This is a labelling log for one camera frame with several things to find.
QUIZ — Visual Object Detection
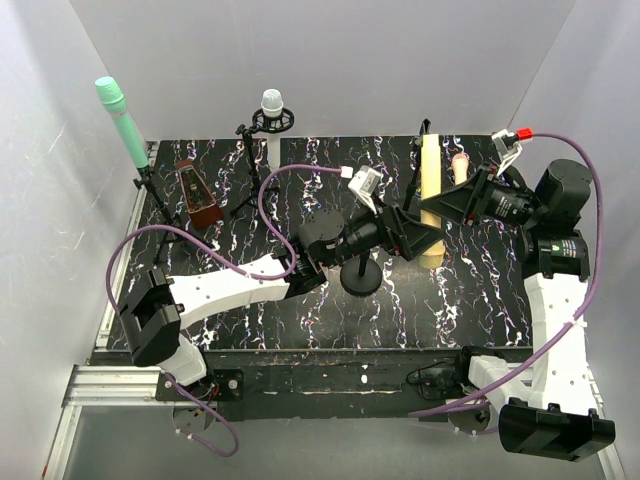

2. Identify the yellow microphone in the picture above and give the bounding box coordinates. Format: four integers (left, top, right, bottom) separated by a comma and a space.
420, 134, 445, 269

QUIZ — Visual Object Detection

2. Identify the black round base mic stand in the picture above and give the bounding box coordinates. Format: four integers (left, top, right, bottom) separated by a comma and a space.
402, 118, 431, 211

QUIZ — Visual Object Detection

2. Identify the black tripod shock mount stand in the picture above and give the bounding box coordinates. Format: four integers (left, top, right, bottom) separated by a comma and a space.
230, 107, 295, 218

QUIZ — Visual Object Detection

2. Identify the white microphone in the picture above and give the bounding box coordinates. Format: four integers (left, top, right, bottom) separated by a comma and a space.
261, 88, 284, 171

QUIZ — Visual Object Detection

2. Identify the green microphone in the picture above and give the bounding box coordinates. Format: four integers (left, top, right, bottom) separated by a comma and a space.
94, 76, 149, 170

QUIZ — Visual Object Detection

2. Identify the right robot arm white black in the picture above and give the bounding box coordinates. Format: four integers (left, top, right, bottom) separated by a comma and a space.
421, 159, 616, 462

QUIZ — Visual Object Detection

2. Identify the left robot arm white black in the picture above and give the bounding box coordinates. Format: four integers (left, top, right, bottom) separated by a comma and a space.
118, 206, 443, 386

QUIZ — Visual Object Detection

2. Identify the small black clip mic stand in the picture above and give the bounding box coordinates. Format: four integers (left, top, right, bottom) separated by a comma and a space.
133, 166, 213, 267

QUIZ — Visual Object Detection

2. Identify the pink microphone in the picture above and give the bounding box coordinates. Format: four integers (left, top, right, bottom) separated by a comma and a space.
451, 153, 469, 186

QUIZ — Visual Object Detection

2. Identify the brown wooden metronome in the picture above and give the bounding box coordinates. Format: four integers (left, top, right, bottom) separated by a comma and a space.
176, 159, 224, 229

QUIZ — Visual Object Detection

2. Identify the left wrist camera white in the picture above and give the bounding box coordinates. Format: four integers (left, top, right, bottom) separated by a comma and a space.
340, 166, 382, 213

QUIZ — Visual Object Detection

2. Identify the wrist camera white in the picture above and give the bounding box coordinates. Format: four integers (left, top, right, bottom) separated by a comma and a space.
491, 128, 534, 175
340, 166, 382, 213

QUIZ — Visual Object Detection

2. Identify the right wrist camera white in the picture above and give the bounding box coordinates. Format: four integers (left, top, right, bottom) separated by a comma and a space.
491, 128, 534, 175

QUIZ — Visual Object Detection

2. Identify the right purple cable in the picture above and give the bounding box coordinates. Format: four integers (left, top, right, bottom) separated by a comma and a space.
408, 130, 605, 419

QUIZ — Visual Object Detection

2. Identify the purple cable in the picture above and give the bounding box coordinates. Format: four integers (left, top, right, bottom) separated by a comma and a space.
107, 164, 354, 457
408, 130, 605, 419

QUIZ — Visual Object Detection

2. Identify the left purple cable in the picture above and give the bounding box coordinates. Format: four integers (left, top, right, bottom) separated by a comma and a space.
107, 164, 354, 457

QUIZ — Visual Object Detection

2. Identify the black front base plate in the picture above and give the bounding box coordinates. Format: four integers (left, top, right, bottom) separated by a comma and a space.
87, 347, 576, 424

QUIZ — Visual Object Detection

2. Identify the aluminium front rail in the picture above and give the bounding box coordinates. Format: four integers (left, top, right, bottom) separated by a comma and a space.
63, 366, 161, 407

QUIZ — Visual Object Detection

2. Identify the aluminium left side rail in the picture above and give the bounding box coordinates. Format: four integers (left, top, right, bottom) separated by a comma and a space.
97, 141, 160, 346

